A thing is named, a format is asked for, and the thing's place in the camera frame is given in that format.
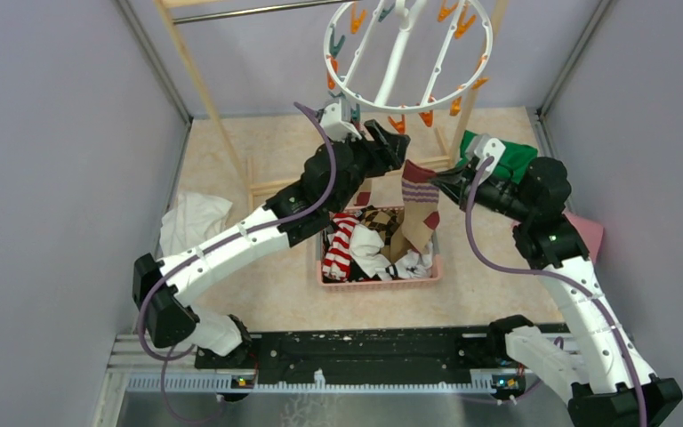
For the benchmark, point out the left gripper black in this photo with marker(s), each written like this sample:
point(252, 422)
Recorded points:
point(383, 158)

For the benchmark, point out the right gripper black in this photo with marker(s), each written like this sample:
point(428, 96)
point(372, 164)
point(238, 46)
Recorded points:
point(456, 183)

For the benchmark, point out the beige purple striped sock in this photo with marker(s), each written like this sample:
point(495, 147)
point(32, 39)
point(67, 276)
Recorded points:
point(420, 197)

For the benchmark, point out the white round clip hanger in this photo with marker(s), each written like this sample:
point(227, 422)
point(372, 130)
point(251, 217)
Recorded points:
point(421, 51)

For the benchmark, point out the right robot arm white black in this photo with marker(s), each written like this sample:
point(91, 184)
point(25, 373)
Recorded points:
point(609, 383)

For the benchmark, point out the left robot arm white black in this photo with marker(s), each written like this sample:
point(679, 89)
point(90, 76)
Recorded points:
point(164, 290)

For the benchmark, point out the orange clip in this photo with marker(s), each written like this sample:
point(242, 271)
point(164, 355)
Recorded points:
point(398, 123)
point(427, 117)

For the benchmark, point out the green cloth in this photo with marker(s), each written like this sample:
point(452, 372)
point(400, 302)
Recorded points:
point(513, 162)

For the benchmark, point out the brown argyle sock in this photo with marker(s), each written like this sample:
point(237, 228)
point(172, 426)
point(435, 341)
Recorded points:
point(384, 221)

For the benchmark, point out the white black sock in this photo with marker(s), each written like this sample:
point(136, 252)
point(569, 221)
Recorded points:
point(366, 251)

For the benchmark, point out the pink plastic basket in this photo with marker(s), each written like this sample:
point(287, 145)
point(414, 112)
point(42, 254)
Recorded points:
point(357, 278)

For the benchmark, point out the red white striped sock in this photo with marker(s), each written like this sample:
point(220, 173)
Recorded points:
point(337, 259)

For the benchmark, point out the pink cloth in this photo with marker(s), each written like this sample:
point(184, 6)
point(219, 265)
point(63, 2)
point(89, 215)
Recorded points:
point(591, 232)

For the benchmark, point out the metal rack rod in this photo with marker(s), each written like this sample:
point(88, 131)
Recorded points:
point(254, 11)

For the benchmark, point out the white cloth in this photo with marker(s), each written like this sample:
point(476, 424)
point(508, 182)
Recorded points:
point(195, 218)

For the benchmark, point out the wooden drying rack frame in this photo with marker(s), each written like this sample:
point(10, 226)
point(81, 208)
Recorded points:
point(461, 16)

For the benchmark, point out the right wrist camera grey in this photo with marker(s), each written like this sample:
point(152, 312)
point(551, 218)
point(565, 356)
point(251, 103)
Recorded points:
point(485, 151)

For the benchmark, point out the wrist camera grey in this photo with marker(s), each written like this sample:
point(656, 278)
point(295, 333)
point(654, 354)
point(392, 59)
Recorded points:
point(335, 118)
point(485, 151)

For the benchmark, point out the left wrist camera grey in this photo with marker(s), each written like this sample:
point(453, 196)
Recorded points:
point(335, 118)

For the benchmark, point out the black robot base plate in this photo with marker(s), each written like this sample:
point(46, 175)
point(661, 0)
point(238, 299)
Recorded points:
point(452, 355)

